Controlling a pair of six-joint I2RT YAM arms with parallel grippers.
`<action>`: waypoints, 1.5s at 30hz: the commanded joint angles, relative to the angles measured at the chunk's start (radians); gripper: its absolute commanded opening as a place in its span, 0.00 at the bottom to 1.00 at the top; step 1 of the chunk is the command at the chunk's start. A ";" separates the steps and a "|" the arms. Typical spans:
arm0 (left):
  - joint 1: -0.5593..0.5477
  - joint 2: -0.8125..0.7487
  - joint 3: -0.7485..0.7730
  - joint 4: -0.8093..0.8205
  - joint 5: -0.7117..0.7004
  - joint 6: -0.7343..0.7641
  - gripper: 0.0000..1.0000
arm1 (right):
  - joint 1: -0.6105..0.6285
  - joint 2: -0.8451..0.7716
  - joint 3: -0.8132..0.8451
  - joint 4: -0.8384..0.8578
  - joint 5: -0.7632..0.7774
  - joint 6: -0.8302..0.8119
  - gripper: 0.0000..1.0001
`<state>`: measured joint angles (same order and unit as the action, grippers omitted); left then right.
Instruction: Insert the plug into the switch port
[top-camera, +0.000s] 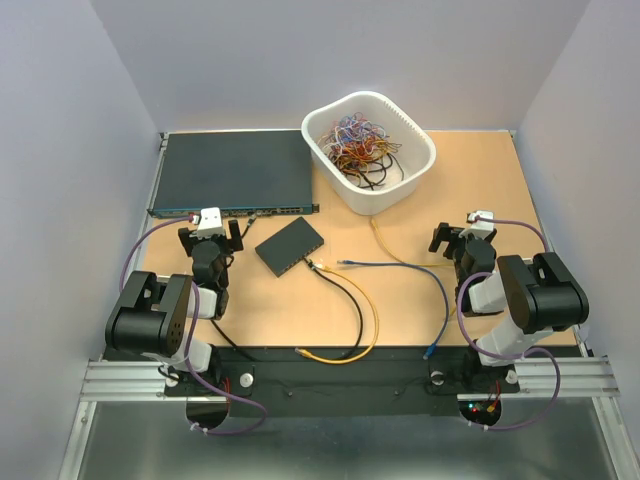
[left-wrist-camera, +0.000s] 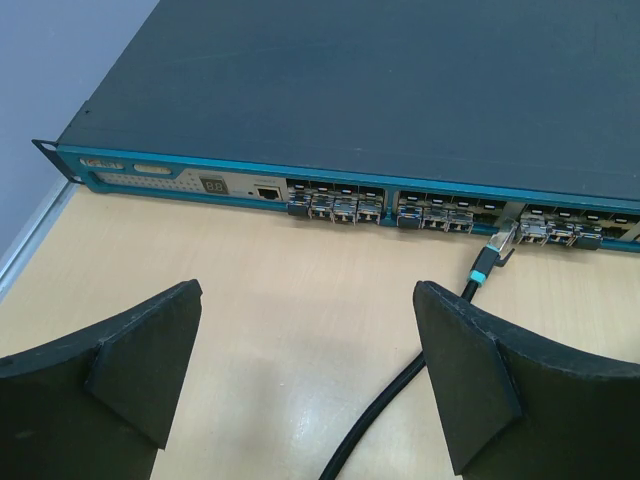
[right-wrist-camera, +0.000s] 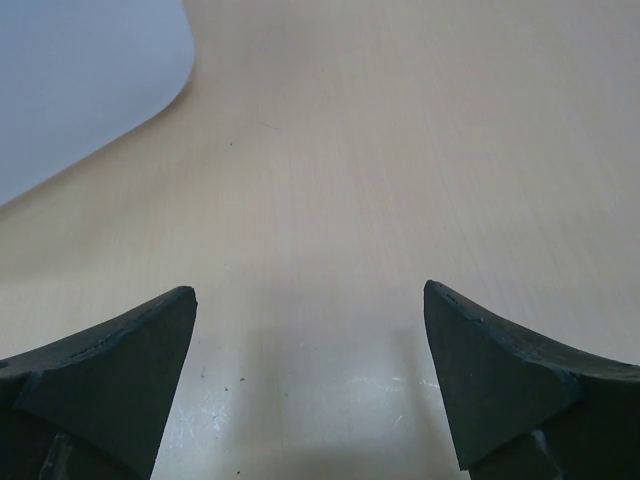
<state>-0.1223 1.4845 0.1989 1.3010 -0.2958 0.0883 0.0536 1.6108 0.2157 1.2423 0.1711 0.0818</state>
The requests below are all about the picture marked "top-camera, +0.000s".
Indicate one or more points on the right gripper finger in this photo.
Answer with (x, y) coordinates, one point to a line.
(445, 233)
(489, 238)

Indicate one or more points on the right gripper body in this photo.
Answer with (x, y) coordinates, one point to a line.
(459, 271)

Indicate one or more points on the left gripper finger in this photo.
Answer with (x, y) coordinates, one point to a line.
(234, 240)
(187, 239)

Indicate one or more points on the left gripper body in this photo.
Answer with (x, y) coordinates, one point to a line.
(225, 248)

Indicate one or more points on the small black network switch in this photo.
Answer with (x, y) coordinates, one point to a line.
(284, 249)

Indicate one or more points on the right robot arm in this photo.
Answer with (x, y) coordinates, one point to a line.
(538, 297)

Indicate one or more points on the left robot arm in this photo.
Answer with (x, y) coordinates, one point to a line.
(150, 315)

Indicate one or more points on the white plastic bin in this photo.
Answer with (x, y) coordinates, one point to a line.
(369, 150)

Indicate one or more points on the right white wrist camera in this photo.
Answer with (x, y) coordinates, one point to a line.
(480, 224)

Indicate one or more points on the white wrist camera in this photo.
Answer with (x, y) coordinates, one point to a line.
(480, 224)
(208, 223)

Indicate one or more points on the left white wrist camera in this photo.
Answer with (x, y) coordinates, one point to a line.
(208, 223)

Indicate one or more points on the large rack network switch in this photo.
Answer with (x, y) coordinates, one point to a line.
(261, 172)

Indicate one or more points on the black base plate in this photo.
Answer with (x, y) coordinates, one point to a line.
(278, 383)

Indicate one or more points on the aluminium rail frame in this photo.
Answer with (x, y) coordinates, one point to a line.
(375, 284)

